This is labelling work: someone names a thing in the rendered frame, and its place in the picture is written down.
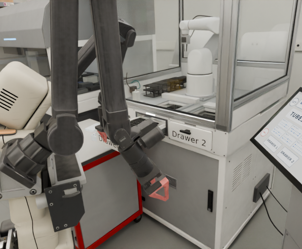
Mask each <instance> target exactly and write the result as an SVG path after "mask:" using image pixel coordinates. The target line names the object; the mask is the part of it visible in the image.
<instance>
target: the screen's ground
mask: <svg viewBox="0 0 302 249"><path fill-rule="evenodd" d="M295 97H297V98H299V99H301V100H302V92H299V93H298V94H297V95H296V96H295ZM283 118H285V119H287V120H289V121H290V122H292V123H293V124H295V125H297V126H298V127H300V128H301V129H302V109H300V108H298V107H296V106H294V107H291V106H289V105H286V106H285V107H284V108H283V109H282V110H281V111H280V112H279V113H278V114H277V116H276V117H275V118H274V119H273V120H272V121H271V122H270V123H269V124H268V125H267V126H266V127H267V128H268V129H270V131H271V130H272V129H273V128H274V127H275V126H276V125H277V124H278V123H279V122H280V121H281V120H282V119H283ZM270 135H272V136H273V137H274V138H276V139H277V140H278V141H279V142H281V143H282V144H283V145H282V146H281V147H280V148H279V149H278V150H277V151H276V152H275V153H273V152H272V151H270V150H269V149H268V148H267V147H266V146H265V145H264V144H263V142H264V141H265V140H266V139H267V138H268V137H269V136H270ZM255 139H256V140H257V141H258V142H259V143H260V144H261V145H262V146H263V147H264V148H265V149H266V150H267V151H268V152H269V153H270V154H271V155H272V156H273V157H274V158H275V159H277V160H278V161H279V162H280V163H281V164H282V165H283V166H284V168H285V169H286V170H288V171H289V172H290V173H291V174H292V175H293V176H294V177H295V178H296V179H297V180H298V181H299V182H300V183H301V184H302V157H301V156H300V155H298V154H297V153H296V152H295V151H293V150H292V149H291V148H289V147H288V146H287V145H286V144H284V143H283V142H282V141H281V140H279V139H278V138H277V137H276V136H274V135H273V134H272V133H271V132H269V133H268V134H267V135H266V136H265V137H264V138H262V137H261V136H260V135H259V134H258V135H257V136H256V137H255ZM285 146H286V147H287V148H288V149H289V150H290V151H292V152H293V153H294V154H295V155H297V156H298V157H299V159H298V160H297V161H296V162H295V163H294V164H293V165H292V166H291V167H290V168H289V167H288V166H287V165H285V164H284V163H283V162H282V161H281V160H280V159H279V158H278V157H277V156H276V154H277V153H278V152H279V151H280V150H281V149H282V148H284V147H285Z"/></svg>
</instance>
